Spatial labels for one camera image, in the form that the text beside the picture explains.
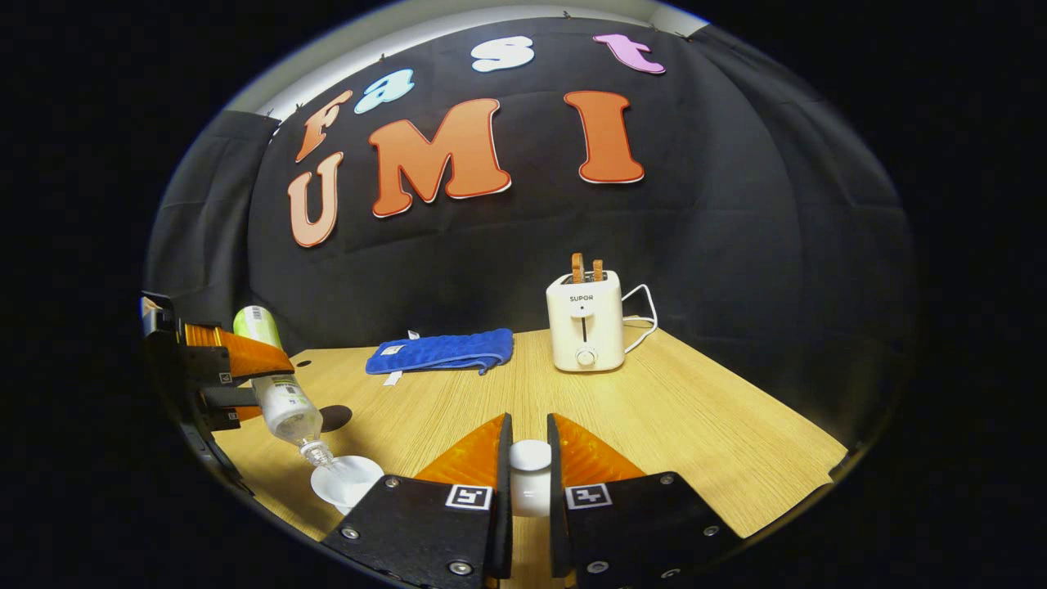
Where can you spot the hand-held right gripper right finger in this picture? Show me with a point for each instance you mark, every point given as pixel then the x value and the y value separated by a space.
pixel 558 507

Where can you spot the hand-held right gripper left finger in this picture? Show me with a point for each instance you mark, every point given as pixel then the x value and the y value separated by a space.
pixel 503 507

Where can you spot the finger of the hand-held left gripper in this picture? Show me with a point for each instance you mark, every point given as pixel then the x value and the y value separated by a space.
pixel 225 401
pixel 204 360

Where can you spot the clear water bottle green label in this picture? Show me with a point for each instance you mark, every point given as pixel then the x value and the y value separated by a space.
pixel 286 409

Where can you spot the dark round coaster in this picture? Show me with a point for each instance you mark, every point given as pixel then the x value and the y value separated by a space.
pixel 337 415

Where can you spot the white teacup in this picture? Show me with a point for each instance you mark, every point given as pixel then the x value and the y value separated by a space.
pixel 348 487

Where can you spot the blue towel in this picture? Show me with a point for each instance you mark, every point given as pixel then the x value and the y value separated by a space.
pixel 442 350

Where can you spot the white toaster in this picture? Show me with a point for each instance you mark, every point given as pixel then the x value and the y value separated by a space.
pixel 585 327

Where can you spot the black backdrop cloth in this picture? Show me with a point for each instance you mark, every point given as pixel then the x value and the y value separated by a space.
pixel 736 245

